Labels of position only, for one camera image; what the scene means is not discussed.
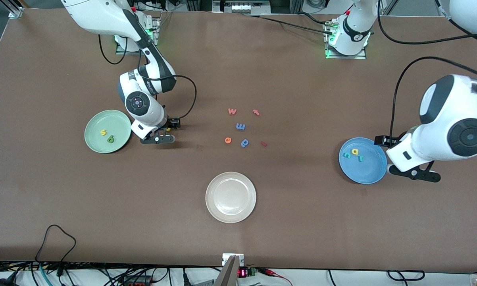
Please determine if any blue plate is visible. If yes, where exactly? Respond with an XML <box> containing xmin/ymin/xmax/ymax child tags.
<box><xmin>339</xmin><ymin>137</ymin><xmax>388</xmax><ymax>185</ymax></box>

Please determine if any green plate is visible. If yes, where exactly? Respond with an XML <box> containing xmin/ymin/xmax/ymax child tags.
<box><xmin>85</xmin><ymin>110</ymin><xmax>132</xmax><ymax>154</ymax></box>

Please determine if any white plate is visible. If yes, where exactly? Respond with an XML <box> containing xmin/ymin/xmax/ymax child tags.
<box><xmin>205</xmin><ymin>172</ymin><xmax>257</xmax><ymax>224</ymax></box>

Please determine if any grey power strip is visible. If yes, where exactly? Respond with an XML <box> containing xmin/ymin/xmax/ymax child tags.
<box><xmin>213</xmin><ymin>0</ymin><xmax>271</xmax><ymax>14</ymax></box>

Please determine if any red clip lead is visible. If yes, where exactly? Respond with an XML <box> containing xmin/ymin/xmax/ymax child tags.
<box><xmin>260</xmin><ymin>268</ymin><xmax>292</xmax><ymax>286</ymax></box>

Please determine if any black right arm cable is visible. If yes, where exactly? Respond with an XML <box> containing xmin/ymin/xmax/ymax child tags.
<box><xmin>99</xmin><ymin>34</ymin><xmax>197</xmax><ymax>120</ymax></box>

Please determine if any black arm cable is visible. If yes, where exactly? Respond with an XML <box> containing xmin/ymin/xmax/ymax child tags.
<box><xmin>99</xmin><ymin>34</ymin><xmax>197</xmax><ymax>120</ymax></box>
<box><xmin>377</xmin><ymin>0</ymin><xmax>477</xmax><ymax>139</ymax></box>

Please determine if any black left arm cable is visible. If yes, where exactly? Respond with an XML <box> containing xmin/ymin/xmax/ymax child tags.
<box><xmin>377</xmin><ymin>0</ymin><xmax>477</xmax><ymax>139</ymax></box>

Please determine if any black cable across table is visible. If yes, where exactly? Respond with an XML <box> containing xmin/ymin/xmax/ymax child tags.
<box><xmin>238</xmin><ymin>11</ymin><xmax>334</xmax><ymax>37</ymax></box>

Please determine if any white stand bracket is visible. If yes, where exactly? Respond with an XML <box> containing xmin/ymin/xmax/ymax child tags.
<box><xmin>222</xmin><ymin>253</ymin><xmax>244</xmax><ymax>267</ymax></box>

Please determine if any black looped cable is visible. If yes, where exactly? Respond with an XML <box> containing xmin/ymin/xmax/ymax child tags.
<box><xmin>35</xmin><ymin>224</ymin><xmax>77</xmax><ymax>266</ymax></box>

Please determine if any grey camera stand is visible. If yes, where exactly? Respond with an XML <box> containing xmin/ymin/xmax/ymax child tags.
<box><xmin>214</xmin><ymin>255</ymin><xmax>241</xmax><ymax>286</ymax></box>

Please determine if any aluminium corner bracket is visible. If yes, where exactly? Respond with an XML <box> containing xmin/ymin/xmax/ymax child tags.
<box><xmin>0</xmin><ymin>0</ymin><xmax>23</xmax><ymax>19</ymax></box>

